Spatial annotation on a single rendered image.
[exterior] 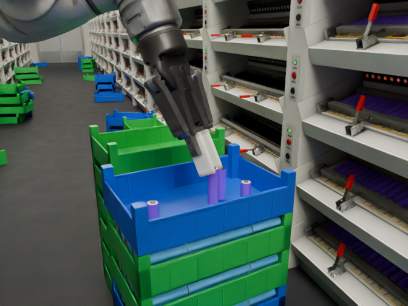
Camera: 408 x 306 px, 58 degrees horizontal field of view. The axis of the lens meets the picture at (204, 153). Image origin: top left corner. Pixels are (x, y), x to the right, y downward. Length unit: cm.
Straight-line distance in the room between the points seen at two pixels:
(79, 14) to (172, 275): 44
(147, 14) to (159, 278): 40
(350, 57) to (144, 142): 58
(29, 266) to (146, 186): 69
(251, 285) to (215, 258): 11
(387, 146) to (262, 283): 38
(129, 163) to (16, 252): 70
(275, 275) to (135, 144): 54
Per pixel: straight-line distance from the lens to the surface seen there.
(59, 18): 63
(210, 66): 165
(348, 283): 106
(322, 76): 106
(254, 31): 138
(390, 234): 91
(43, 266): 134
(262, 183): 76
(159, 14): 59
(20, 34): 66
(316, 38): 103
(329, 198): 103
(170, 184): 77
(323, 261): 112
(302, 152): 108
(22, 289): 126
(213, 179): 60
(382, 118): 92
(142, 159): 86
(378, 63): 85
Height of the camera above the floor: 72
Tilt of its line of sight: 19 degrees down
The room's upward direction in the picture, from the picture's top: straight up
